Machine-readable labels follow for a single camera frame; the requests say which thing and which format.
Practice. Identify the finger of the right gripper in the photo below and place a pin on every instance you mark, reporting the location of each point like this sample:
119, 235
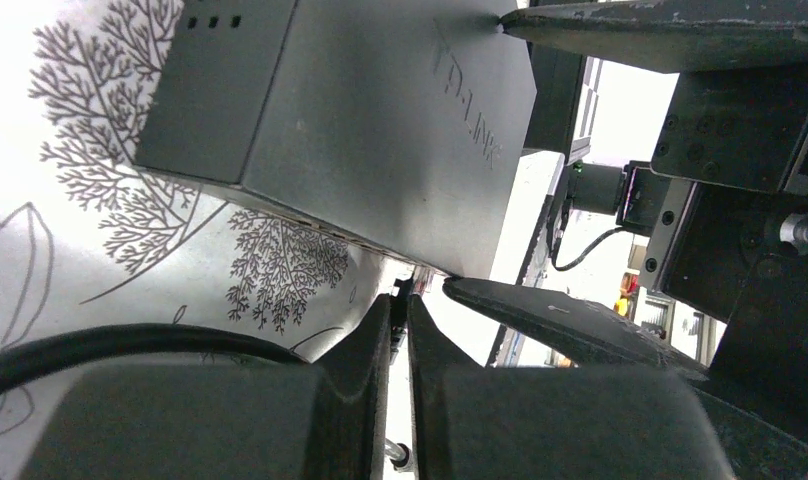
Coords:
613, 352

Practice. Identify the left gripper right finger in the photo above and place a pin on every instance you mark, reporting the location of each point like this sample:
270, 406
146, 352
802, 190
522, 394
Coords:
592, 422

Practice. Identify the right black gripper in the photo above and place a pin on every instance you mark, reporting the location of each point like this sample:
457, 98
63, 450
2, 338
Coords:
732, 238

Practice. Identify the black router box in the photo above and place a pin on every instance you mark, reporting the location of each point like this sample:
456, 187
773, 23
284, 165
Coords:
396, 124

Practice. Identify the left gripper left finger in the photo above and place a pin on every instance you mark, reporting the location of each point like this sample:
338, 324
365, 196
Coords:
323, 420

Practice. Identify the checkered chess board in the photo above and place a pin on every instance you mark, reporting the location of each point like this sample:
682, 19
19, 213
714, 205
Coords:
565, 107

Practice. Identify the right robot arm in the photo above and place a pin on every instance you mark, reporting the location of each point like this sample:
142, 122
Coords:
635, 195

